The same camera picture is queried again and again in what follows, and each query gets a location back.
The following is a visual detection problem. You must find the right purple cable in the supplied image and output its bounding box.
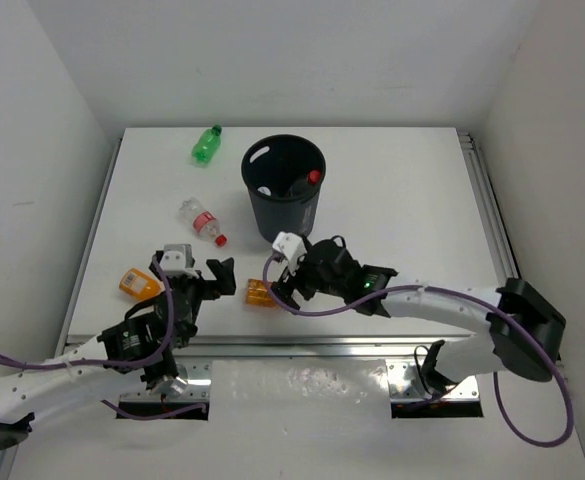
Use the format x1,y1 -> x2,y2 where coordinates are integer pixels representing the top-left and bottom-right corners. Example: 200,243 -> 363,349
263,254 -> 572,445

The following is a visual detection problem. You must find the black plastic waste bin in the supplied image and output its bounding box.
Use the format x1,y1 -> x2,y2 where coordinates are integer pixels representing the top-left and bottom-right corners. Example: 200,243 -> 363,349
241,134 -> 326,242

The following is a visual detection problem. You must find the aluminium frame rail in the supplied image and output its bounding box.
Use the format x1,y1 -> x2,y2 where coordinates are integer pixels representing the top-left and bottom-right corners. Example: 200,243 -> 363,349
0,127 -> 573,480

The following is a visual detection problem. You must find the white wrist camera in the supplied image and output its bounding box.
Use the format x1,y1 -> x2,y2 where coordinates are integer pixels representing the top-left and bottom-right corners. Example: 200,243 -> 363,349
159,244 -> 195,277
272,231 -> 307,265

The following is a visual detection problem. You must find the orange bottle barcode label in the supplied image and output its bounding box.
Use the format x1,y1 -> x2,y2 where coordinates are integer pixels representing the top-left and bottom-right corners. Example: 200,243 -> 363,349
119,268 -> 162,301

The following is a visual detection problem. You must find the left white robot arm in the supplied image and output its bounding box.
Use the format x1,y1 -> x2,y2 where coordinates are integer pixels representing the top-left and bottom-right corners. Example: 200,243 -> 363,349
0,248 -> 236,451

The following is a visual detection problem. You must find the clear bottle red label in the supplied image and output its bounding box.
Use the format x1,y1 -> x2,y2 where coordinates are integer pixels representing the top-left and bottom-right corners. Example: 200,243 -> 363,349
179,198 -> 227,247
286,170 -> 322,198

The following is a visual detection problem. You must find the purple cable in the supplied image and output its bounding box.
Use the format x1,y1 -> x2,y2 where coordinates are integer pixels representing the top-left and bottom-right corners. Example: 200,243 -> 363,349
263,254 -> 572,445
0,257 -> 208,421

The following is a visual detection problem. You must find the green plastic bottle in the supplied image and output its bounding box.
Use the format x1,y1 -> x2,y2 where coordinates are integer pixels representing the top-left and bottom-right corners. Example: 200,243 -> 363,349
191,125 -> 222,165

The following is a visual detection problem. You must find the orange bottle brown cap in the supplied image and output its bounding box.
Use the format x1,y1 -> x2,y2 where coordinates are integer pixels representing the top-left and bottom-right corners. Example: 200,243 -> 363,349
245,279 -> 278,308

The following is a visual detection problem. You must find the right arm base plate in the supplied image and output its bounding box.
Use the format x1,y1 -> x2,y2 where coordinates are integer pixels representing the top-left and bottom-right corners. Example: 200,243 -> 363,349
386,357 -> 483,419

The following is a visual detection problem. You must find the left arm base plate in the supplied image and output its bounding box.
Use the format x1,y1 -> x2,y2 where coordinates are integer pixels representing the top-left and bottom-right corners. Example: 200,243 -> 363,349
118,359 -> 212,421

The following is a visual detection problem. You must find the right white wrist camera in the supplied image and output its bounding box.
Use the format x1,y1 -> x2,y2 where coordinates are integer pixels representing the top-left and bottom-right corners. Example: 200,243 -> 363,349
272,231 -> 307,265

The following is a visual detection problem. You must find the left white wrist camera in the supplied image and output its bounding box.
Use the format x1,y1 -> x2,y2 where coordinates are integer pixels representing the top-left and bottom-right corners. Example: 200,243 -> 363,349
159,244 -> 195,277

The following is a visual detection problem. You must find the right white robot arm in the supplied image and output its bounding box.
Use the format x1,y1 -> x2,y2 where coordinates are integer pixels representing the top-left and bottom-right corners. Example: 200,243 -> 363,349
269,232 -> 566,395

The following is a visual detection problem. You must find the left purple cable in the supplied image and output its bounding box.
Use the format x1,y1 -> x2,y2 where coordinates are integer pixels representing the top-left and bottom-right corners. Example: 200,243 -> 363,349
0,257 -> 208,421

